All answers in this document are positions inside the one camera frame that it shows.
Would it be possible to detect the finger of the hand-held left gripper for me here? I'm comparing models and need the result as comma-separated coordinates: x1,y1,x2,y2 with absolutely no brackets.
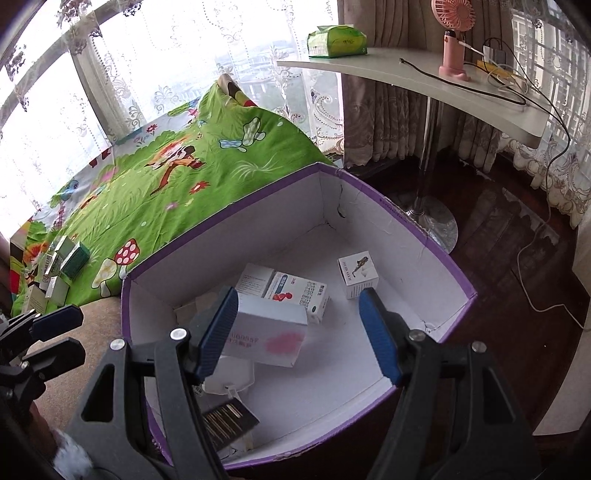
21,337,87,383
9,304,85,342

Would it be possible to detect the black rectangular box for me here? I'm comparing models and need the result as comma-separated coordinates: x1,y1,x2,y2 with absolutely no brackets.
202,398,260,455

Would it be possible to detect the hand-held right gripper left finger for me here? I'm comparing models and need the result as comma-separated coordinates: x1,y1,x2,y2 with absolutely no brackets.
67,287,239,480

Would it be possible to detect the beige upholstered seat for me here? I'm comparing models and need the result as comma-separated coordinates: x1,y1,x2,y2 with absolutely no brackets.
9,300,158,467

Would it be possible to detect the green tissue pack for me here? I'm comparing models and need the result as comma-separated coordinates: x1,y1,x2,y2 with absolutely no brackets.
307,24,369,59

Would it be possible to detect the blue white medicine box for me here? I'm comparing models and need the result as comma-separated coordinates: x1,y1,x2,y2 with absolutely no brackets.
264,271,331,325

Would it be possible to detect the plain white box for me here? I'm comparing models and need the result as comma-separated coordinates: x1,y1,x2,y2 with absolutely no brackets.
198,355,256,398

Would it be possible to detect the grey charger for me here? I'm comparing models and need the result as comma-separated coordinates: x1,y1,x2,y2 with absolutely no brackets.
482,39,509,65

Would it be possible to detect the white cube box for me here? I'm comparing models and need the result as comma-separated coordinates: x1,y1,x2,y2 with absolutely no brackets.
338,250,380,300

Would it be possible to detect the white fluffy sleeve cuff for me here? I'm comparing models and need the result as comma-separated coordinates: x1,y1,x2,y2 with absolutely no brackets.
51,427,95,480

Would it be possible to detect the white box with text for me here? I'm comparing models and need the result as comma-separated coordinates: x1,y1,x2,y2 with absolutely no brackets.
235,263,276,298

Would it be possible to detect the pile of small cardboard boxes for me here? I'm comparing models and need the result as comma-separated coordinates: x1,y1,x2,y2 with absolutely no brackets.
9,234,92,317

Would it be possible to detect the green printed blanket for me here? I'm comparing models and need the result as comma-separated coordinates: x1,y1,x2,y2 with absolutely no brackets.
9,74,335,319

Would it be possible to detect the white furniture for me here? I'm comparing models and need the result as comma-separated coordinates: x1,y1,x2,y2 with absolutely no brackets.
531,222,591,437

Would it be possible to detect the brown patterned curtain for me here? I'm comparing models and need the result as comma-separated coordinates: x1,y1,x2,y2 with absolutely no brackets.
337,0,513,169

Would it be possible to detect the white cable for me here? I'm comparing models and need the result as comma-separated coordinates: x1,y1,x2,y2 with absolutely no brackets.
517,198,587,330

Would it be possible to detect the white side table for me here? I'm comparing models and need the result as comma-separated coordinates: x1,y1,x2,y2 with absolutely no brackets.
276,46,551,149

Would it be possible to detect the large white box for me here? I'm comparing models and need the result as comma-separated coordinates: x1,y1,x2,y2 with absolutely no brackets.
222,293,309,368

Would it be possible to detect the black cable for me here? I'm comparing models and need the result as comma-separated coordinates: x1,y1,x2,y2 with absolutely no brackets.
399,39,571,232

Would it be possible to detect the white lace curtain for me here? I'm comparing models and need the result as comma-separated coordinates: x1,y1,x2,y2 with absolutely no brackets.
0,0,345,217
499,0,591,232

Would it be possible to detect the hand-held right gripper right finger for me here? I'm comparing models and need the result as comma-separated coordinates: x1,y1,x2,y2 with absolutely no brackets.
359,288,543,480

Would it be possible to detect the white window frame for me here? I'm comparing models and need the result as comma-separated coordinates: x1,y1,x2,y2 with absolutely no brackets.
0,14,139,139

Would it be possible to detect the chrome table leg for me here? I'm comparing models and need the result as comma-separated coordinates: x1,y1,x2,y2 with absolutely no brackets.
405,98,459,256

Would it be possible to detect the small yellow object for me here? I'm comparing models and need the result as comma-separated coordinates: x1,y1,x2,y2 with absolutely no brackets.
477,59,514,79

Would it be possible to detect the purple cardboard storage box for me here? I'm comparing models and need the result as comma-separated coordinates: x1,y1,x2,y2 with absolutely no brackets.
121,161,478,472

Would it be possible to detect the person's left forearm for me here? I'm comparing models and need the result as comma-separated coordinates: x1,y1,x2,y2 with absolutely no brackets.
28,401,63,450

